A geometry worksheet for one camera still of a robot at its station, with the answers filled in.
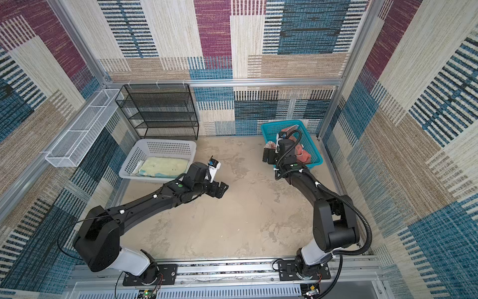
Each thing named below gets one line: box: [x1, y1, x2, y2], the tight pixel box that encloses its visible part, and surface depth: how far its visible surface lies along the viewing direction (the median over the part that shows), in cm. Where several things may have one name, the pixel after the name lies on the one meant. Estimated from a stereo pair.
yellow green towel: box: [136, 156, 190, 176], surface depth 104 cm
